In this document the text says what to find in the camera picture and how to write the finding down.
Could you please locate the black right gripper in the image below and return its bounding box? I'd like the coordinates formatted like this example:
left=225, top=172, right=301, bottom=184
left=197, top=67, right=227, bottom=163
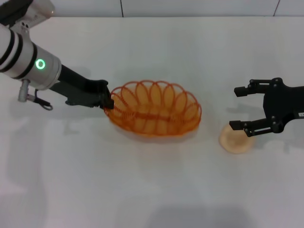
left=229, top=77, right=304, bottom=139

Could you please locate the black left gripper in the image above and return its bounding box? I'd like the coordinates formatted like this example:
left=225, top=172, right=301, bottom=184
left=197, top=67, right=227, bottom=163
left=48, top=63, right=115, bottom=110

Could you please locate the round beige bun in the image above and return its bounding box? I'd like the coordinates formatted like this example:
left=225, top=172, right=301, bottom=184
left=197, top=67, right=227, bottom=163
left=218, top=124, right=257, bottom=155

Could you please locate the orange woven plastic basket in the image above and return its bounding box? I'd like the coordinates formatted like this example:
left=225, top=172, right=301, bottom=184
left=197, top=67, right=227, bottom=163
left=104, top=80, right=203, bottom=139

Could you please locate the left arm connector cable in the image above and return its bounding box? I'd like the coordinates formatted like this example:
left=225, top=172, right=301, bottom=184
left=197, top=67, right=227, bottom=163
left=18, top=79, right=53, bottom=111

